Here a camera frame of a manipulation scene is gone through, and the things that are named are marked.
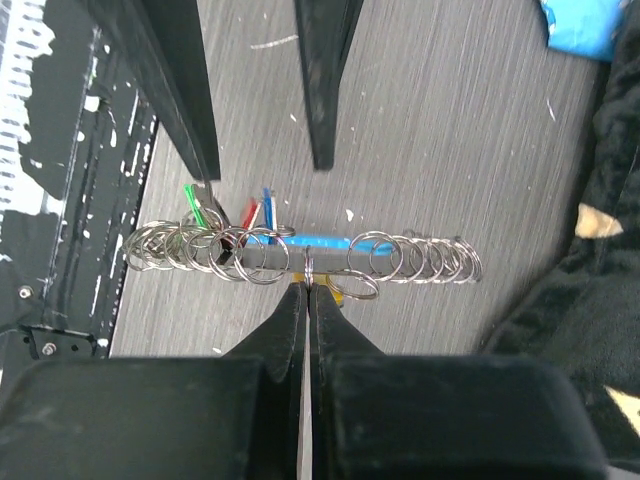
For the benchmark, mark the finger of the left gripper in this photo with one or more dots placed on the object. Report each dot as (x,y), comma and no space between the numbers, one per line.
(325,32)
(163,44)

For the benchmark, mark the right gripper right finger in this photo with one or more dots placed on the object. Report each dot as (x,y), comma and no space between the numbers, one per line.
(382,416)

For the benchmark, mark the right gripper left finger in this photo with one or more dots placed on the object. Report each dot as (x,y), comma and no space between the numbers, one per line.
(229,417)

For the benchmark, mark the yellow tagged key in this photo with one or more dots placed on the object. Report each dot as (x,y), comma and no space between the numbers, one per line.
(322,279)

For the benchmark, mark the green tagged key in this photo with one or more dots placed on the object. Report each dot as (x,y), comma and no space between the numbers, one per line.
(206,210)

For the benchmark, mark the red tagged key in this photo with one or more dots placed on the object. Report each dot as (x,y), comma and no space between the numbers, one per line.
(251,213)

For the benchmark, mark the blue tagged key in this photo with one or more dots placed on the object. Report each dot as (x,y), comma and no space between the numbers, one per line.
(270,214)

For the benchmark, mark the black floral plush pillow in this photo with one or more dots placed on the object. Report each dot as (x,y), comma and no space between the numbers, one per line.
(583,315)

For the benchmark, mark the blue cartoon cloth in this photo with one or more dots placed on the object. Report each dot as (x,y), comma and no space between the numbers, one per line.
(585,28)

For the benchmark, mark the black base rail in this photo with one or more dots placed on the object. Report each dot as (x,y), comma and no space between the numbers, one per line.
(92,140)

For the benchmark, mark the white slotted cable duct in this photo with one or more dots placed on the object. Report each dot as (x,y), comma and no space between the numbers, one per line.
(24,38)

